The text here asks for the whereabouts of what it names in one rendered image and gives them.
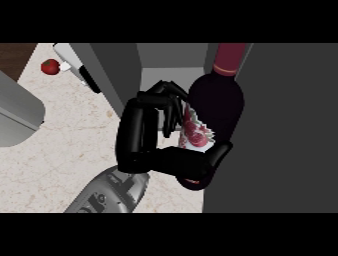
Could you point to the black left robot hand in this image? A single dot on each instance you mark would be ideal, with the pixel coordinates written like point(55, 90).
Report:
point(136, 133)

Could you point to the pale grey rounded appliance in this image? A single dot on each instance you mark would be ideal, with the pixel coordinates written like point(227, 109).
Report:
point(3, 110)

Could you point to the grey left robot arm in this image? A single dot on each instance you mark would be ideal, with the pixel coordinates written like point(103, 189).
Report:
point(109, 195)

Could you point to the dark wine bottle red label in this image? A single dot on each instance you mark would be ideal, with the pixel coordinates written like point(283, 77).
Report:
point(217, 103)

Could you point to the dark grey cabinet door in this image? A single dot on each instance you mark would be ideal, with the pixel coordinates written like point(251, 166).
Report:
point(298, 133)

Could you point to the red tomato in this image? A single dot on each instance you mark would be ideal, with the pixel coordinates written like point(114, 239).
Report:
point(50, 66)

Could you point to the pale grey bar black end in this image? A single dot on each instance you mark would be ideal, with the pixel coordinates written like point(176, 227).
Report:
point(69, 56)

